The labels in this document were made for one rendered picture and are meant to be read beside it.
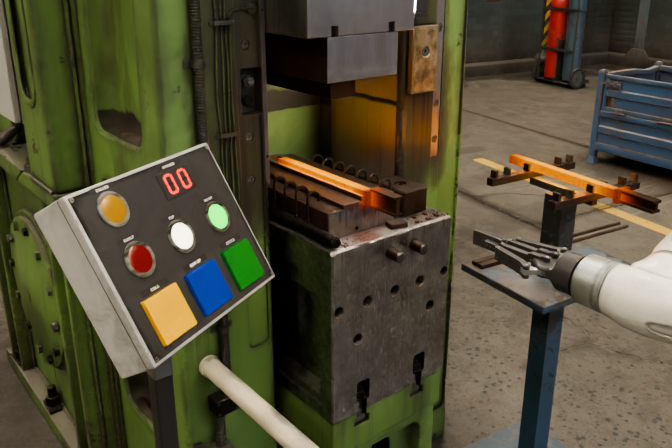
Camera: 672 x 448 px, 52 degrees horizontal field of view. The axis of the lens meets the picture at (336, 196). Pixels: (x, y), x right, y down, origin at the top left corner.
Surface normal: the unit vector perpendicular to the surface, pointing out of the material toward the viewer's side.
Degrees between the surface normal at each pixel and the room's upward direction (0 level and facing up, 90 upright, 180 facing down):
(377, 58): 90
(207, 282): 60
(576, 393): 0
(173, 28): 90
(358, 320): 90
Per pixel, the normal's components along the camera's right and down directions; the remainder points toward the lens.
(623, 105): -0.83, 0.17
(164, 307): 0.78, -0.35
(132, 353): -0.44, 0.30
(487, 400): 0.00, -0.94
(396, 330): 0.63, 0.26
